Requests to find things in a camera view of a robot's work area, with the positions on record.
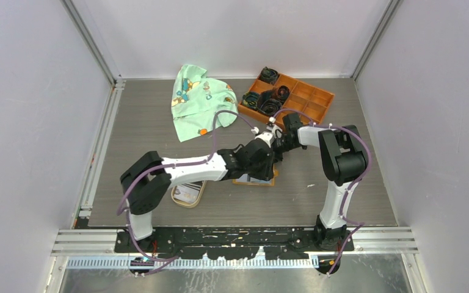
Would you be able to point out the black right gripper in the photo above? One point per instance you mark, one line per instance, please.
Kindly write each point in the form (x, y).
(277, 157)

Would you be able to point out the beige oval card tray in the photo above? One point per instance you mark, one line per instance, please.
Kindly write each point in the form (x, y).
(188, 195)

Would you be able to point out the black orange rolled tie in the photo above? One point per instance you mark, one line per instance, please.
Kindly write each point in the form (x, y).
(281, 93)

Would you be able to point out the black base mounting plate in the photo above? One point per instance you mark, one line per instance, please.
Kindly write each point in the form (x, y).
(234, 243)

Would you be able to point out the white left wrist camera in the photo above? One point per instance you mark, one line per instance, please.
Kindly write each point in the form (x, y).
(267, 137)

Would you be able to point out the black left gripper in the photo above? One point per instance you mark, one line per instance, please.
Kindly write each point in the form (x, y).
(267, 173)

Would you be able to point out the light green printed shirt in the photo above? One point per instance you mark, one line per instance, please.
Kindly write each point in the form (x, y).
(200, 104)

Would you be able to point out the orange leather card holder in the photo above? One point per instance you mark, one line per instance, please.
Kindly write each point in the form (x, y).
(247, 180)

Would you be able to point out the orange compartment organizer tray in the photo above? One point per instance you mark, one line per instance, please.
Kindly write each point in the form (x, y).
(312, 102)

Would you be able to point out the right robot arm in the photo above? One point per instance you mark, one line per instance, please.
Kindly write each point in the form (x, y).
(344, 160)

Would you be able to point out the aluminium front rail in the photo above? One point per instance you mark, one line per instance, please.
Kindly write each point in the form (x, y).
(94, 249)

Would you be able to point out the blue yellow rolled tie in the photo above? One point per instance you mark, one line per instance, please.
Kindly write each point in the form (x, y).
(251, 100)

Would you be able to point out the dark green rolled tie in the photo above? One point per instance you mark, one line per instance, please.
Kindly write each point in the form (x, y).
(269, 75)

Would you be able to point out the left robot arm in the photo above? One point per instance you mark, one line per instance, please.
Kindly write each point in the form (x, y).
(146, 182)

